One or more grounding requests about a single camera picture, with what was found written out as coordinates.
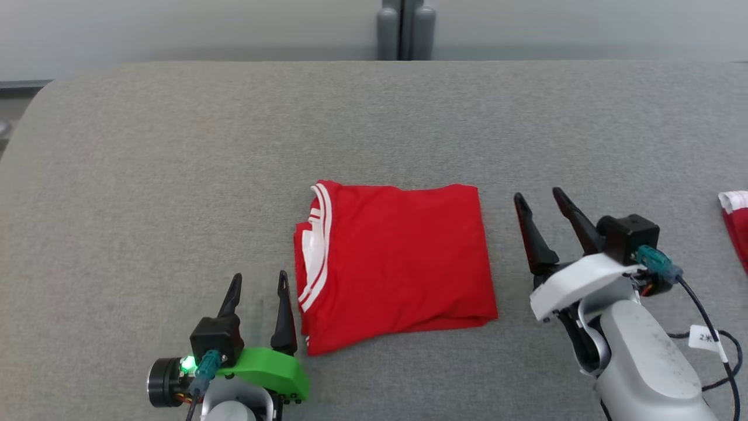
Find teal cable connector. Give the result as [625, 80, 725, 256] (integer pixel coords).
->
[188, 350, 221, 398]
[634, 244, 684, 285]

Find right black camera cable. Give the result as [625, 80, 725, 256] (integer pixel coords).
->
[672, 275, 744, 421]

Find white paper cable tag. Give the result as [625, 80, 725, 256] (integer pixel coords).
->
[688, 325, 721, 353]

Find grey vertical frame post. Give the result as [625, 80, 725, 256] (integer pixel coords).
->
[383, 0, 430, 61]

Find right teal cable connector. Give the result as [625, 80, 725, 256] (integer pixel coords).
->
[634, 244, 684, 285]

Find red and white basketball jersey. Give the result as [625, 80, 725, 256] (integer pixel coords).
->
[293, 180, 498, 356]

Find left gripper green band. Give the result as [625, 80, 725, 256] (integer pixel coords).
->
[146, 270, 310, 408]

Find left teal cable connector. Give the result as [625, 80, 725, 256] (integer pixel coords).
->
[188, 350, 221, 398]

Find grey rounded post foot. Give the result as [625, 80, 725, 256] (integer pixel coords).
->
[377, 6, 401, 61]
[412, 5, 437, 61]

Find red shorts with white stripe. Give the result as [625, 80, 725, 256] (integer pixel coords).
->
[718, 190, 748, 275]

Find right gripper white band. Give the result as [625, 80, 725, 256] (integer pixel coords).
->
[513, 187, 673, 322]

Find grey fabric sofa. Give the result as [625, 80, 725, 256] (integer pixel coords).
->
[0, 60, 748, 421]

